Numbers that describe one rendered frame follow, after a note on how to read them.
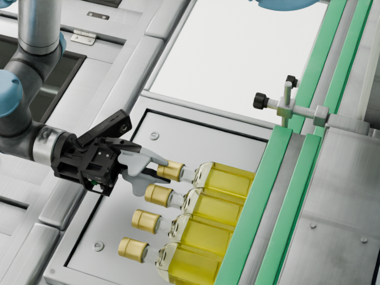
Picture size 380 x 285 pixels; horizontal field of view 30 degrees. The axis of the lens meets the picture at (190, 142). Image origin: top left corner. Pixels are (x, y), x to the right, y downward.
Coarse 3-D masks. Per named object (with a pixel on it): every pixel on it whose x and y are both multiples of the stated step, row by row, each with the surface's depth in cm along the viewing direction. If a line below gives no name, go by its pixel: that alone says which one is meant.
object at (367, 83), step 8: (376, 32) 104; (376, 40) 104; (376, 48) 105; (376, 56) 108; (368, 64) 108; (376, 64) 109; (368, 72) 110; (368, 80) 111; (368, 88) 113; (368, 96) 115; (360, 104) 116; (360, 112) 117
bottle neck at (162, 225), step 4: (160, 220) 122; (164, 220) 122; (168, 220) 123; (156, 224) 122; (160, 224) 122; (164, 224) 122; (168, 224) 122; (156, 228) 122; (160, 228) 122; (164, 228) 122; (168, 228) 121; (156, 232) 123; (160, 232) 122; (164, 232) 122; (168, 236) 122
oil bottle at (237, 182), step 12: (204, 168) 127; (216, 168) 127; (228, 168) 127; (192, 180) 128; (204, 180) 125; (216, 180) 125; (228, 180) 125; (240, 180) 125; (252, 180) 125; (228, 192) 124; (240, 192) 124
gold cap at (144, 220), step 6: (138, 210) 124; (144, 210) 124; (138, 216) 123; (144, 216) 123; (150, 216) 123; (156, 216) 123; (132, 222) 123; (138, 222) 123; (144, 222) 122; (150, 222) 122; (156, 222) 122; (138, 228) 124; (144, 228) 123; (150, 228) 122
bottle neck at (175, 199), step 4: (172, 192) 126; (176, 192) 126; (172, 196) 125; (176, 196) 125; (180, 196) 125; (168, 200) 126; (172, 200) 125; (176, 200) 125; (180, 200) 125; (168, 204) 126; (172, 204) 125; (176, 204) 125; (176, 208) 126
